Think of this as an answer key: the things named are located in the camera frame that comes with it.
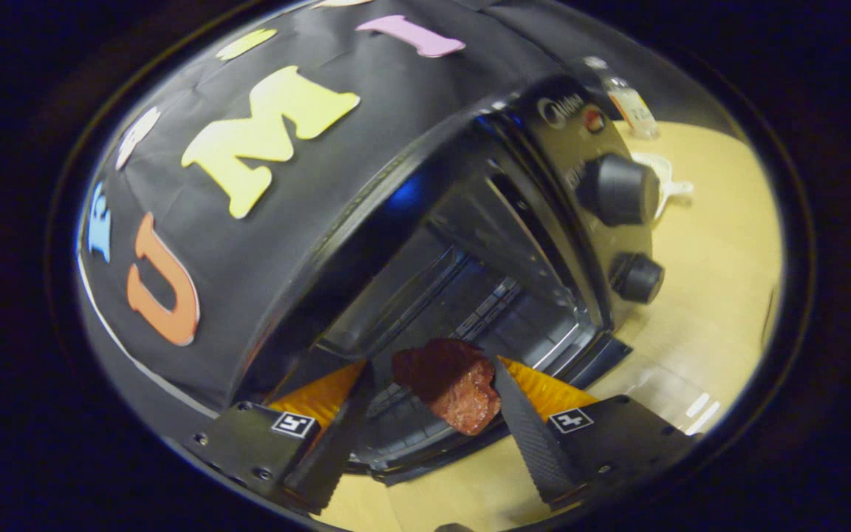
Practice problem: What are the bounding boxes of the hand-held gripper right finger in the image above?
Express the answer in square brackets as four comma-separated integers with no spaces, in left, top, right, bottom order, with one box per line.
[494,356,696,511]

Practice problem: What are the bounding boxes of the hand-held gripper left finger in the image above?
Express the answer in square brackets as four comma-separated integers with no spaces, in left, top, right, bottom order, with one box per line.
[182,360,375,516]

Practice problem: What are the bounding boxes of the reddish brown meat slice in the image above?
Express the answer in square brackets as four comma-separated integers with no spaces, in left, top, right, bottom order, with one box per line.
[392,338,502,436]

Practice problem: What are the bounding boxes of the black toaster oven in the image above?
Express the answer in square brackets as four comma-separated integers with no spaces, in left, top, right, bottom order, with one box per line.
[230,74,666,485]

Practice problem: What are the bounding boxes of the white divided plate of grains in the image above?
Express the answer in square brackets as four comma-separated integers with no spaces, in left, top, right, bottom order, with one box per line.
[629,151,694,222]

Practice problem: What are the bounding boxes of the clear plastic bottle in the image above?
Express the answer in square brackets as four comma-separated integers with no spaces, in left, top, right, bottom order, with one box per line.
[584,55,660,141]

